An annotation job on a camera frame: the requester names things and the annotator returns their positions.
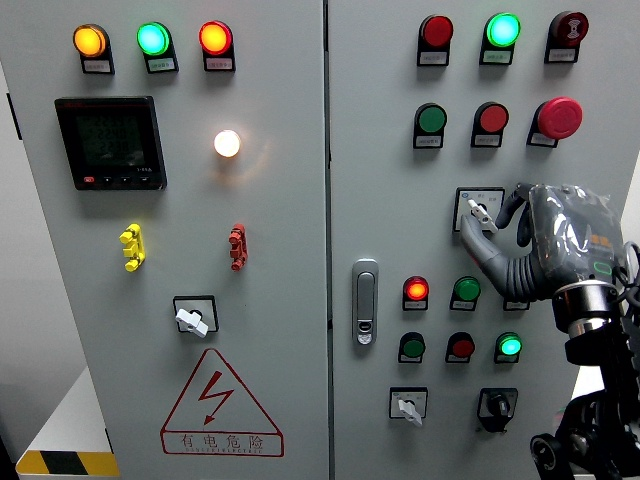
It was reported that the small yellow handle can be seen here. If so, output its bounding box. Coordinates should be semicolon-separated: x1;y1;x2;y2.
118;223;147;273

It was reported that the large red stop button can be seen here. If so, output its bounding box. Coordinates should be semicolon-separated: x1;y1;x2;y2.
526;96;584;149

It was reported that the large red push button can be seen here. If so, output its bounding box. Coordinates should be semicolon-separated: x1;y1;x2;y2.
470;101;510;149

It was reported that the small white-handle grey switch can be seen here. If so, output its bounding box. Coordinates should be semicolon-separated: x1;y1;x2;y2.
388;386;429;427

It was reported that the red warning triangle sign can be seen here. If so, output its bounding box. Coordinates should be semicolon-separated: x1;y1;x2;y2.
160;347;285;458

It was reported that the small dark green lamp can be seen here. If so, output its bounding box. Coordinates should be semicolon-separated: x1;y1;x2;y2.
449;276;482;312

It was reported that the white-handle switch on black plate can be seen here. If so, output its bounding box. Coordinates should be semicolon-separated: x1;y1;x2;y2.
172;294;220;339

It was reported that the black yellow striped tape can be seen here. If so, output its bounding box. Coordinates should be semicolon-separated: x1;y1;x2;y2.
16;450;120;477

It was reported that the large red unlit lamp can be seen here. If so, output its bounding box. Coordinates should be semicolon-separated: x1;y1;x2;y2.
416;14;455;68

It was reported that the small green push button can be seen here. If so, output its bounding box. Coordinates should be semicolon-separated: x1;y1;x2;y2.
397;331;427;364

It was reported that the small red handle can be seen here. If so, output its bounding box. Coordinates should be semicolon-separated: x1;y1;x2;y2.
228;223;248;272

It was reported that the large white-handle grey switch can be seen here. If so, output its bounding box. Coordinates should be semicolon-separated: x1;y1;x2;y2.
452;187;506;235

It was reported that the small red lit lamp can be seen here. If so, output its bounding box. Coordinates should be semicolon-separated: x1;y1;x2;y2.
401;275;430;312

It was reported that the small red push button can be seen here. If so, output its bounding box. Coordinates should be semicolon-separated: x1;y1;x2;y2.
444;331;476;364

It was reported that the large green lit lamp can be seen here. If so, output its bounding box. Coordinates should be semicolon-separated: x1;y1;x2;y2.
479;12;522;66
136;21;179;75

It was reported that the white lit lamp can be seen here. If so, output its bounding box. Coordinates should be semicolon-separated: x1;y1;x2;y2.
213;129;242;159

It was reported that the black display meter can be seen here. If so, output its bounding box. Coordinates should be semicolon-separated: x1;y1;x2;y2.
54;96;168;192

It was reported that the silver door lock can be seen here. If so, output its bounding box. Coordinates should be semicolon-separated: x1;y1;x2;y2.
351;258;380;347

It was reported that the large green push button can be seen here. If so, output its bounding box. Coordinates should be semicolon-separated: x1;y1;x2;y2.
412;102;448;150

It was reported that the black-handle turn switch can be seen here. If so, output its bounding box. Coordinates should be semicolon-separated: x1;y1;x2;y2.
475;387;519;435

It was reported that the small green lit lamp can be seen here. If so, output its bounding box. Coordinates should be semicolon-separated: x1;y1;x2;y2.
493;332;523;365

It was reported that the large yellow lit lamp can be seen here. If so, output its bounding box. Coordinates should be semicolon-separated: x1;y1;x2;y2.
72;23;116;76

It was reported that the large orange-red lit lamp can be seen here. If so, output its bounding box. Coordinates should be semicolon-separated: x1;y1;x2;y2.
198;20;236;74

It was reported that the dark red buzzer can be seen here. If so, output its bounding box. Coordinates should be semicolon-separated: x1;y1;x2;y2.
543;10;590;65

